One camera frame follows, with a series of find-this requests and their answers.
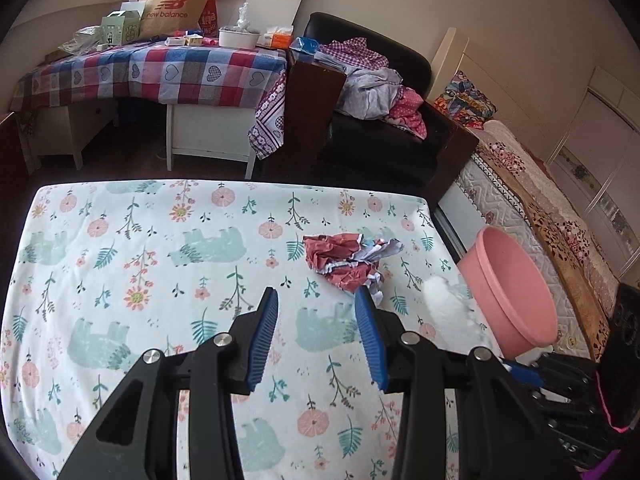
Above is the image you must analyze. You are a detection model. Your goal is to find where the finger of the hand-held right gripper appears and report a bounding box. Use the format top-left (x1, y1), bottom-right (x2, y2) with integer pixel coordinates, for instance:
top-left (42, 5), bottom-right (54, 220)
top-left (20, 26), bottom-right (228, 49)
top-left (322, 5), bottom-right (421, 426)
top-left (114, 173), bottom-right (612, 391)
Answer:
top-left (532, 390), bottom-right (603, 426)
top-left (502, 352), bottom-right (598, 391)

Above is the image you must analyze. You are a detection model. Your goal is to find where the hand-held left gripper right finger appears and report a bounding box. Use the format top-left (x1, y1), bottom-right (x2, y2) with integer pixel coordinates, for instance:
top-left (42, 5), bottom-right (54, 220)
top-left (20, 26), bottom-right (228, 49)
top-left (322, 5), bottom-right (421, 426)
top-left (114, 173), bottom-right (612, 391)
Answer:
top-left (354, 287), bottom-right (576, 480)

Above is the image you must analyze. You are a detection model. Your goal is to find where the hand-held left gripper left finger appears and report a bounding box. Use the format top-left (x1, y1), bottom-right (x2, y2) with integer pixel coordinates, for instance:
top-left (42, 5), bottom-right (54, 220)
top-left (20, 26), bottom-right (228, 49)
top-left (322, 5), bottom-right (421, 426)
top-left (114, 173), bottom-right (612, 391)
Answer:
top-left (57, 287), bottom-right (280, 480)

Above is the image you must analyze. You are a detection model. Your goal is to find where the red white paper ball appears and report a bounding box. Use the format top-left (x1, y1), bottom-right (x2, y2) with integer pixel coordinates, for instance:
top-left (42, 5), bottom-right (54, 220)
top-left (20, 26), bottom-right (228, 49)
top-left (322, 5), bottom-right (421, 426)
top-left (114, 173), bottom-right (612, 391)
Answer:
top-left (302, 227), bottom-right (405, 306)

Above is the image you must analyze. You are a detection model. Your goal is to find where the white bubble wrap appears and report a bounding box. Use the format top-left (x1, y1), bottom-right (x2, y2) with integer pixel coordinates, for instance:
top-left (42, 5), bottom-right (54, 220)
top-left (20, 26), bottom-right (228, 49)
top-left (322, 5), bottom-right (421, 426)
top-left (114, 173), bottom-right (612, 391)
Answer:
top-left (422, 275), bottom-right (483, 346)

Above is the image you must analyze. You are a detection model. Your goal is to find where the pink plastic bin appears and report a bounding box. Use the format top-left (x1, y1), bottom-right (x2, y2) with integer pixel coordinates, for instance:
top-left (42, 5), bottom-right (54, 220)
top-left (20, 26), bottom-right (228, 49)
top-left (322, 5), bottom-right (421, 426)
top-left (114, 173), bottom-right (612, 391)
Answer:
top-left (457, 226), bottom-right (558, 361)

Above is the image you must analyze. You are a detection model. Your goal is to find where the floral elephant tablecloth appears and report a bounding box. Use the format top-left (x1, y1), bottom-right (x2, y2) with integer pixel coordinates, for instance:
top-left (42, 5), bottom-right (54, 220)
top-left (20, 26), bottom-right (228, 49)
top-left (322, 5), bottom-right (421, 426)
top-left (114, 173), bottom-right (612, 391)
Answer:
top-left (0, 179), bottom-right (506, 480)

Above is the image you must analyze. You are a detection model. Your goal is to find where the bed with patterned quilt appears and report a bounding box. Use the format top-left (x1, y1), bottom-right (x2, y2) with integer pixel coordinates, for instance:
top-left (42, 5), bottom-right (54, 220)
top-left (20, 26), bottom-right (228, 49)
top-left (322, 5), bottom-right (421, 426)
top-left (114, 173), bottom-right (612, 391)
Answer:
top-left (475, 120), bottom-right (626, 346)

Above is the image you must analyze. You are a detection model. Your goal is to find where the black leather armchair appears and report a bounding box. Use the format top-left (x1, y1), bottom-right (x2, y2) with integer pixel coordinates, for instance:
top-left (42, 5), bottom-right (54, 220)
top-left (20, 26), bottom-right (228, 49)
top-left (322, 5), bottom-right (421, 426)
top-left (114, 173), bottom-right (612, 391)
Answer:
top-left (287, 11), bottom-right (481, 201)

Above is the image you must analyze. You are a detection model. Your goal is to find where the purple floral cloth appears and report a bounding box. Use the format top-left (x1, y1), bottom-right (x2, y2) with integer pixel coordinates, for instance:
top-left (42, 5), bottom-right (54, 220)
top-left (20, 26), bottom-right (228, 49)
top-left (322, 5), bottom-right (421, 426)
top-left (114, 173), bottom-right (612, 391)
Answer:
top-left (248, 77), bottom-right (288, 161)

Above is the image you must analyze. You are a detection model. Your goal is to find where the white table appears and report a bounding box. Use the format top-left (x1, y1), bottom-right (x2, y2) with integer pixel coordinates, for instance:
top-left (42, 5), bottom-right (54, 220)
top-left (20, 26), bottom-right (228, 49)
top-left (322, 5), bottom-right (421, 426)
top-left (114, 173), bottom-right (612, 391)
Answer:
top-left (22, 100), bottom-right (258, 181)

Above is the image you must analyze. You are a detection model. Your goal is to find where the pink dotted garment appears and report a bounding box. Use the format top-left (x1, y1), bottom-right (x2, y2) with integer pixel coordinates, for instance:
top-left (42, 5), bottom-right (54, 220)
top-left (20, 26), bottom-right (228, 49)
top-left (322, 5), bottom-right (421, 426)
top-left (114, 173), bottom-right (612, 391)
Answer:
top-left (385, 85), bottom-right (427, 140)

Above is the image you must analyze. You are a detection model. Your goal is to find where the white pink wardrobe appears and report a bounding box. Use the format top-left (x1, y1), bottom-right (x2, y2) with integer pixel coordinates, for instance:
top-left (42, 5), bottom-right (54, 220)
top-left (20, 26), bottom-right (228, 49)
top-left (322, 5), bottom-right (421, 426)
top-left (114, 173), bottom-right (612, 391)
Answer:
top-left (545, 65), bottom-right (640, 281)

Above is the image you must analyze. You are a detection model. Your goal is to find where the grey garment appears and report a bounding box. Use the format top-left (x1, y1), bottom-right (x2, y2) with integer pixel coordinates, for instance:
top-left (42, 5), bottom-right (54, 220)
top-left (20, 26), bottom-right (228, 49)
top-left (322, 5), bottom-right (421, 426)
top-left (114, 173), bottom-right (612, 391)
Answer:
top-left (335, 65), bottom-right (403, 121)

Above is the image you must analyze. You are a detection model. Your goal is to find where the comic print pillow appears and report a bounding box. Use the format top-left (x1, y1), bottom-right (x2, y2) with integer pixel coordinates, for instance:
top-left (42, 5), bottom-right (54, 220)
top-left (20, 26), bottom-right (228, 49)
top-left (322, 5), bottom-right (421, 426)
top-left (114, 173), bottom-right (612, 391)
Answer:
top-left (432, 70), bottom-right (498, 128)

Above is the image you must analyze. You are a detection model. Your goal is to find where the purple checked shirt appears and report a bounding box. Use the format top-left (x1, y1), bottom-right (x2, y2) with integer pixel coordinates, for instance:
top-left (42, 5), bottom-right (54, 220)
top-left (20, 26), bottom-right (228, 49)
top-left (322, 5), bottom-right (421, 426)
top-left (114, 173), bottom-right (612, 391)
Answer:
top-left (317, 37), bottom-right (388, 73)

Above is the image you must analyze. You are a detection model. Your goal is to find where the plaid heart tablecloth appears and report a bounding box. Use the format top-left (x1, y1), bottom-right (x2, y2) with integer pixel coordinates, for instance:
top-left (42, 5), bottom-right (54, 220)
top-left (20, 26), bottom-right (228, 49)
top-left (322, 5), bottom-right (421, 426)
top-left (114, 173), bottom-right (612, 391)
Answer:
top-left (12, 40), bottom-right (290, 111)

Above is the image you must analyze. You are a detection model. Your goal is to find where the blue packet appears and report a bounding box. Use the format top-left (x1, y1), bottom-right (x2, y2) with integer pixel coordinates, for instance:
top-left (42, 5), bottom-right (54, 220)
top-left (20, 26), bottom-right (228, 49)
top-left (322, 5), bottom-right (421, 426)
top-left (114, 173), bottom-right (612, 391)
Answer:
top-left (290, 36), bottom-right (321, 56)

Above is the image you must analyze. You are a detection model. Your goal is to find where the cream wooden bed headboard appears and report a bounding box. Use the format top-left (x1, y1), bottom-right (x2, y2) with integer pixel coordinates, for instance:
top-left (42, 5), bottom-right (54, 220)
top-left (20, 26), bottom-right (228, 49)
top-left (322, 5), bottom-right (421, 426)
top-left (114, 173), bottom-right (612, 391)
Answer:
top-left (425, 27), bottom-right (596, 126)

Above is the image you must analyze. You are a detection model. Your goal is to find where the white bowl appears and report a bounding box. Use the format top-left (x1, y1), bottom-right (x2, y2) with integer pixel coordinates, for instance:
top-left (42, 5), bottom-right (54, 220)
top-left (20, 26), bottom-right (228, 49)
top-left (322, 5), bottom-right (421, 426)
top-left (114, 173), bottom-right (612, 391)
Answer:
top-left (218, 27), bottom-right (261, 51)

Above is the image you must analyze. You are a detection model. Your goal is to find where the orange tissue box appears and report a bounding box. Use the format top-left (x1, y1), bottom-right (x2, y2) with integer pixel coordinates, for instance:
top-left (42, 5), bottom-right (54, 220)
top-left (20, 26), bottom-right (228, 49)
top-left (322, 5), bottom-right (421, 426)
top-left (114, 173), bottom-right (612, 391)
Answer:
top-left (261, 25), bottom-right (295, 50)

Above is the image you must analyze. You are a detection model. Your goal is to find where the red packet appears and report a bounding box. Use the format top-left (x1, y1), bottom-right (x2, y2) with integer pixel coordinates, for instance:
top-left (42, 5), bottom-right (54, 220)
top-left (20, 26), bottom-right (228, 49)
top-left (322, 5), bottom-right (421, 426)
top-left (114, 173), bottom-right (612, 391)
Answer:
top-left (199, 0), bottom-right (221, 37)

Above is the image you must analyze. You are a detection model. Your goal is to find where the green cardboard box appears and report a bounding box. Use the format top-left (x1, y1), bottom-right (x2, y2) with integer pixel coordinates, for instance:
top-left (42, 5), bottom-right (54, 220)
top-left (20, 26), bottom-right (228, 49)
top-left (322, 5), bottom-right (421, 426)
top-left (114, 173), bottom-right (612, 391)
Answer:
top-left (100, 11), bottom-right (128, 46)
top-left (119, 1), bottom-right (147, 41)

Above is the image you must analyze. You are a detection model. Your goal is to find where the grey plastic bag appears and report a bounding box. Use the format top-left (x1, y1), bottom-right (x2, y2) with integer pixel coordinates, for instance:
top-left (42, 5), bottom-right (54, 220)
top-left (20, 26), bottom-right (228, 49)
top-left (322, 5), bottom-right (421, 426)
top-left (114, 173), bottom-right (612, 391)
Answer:
top-left (74, 25), bottom-right (108, 53)

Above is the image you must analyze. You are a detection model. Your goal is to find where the brown paper bag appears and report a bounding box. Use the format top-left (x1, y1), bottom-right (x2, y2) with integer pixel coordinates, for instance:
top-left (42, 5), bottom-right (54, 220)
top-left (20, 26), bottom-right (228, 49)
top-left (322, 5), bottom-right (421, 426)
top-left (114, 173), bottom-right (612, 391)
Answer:
top-left (137, 0), bottom-right (218, 41)

